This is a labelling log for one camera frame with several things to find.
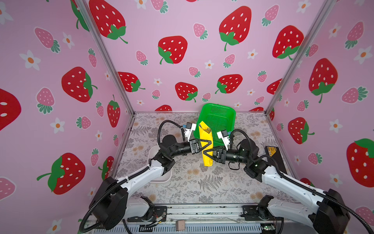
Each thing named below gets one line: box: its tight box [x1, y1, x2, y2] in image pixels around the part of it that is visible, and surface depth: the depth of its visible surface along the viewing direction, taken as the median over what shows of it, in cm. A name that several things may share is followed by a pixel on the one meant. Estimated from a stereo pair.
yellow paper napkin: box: [198, 120, 214, 167], surface depth 67 cm
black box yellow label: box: [264, 145, 288, 175], surface depth 97 cm
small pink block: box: [175, 219, 186, 232], surface depth 70 cm
